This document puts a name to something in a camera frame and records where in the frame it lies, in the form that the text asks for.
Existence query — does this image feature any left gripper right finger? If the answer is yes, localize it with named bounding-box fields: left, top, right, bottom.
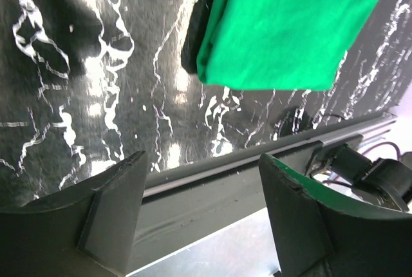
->
left=259, top=154, right=411, bottom=276

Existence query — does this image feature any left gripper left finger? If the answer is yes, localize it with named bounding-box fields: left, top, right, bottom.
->
left=1, top=151, right=148, bottom=276

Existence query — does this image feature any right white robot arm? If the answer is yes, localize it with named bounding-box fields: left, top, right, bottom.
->
left=305, top=142, right=411, bottom=213

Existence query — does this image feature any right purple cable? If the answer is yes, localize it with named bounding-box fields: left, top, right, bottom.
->
left=360, top=141, right=403, bottom=158

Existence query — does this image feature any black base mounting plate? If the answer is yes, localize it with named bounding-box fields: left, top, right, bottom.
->
left=126, top=111, right=397, bottom=273

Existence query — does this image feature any black marble pattern mat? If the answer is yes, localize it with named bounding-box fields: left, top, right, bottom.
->
left=1, top=0, right=411, bottom=207

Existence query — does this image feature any green t shirt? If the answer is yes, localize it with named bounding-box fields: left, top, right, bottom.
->
left=196, top=0, right=379, bottom=91

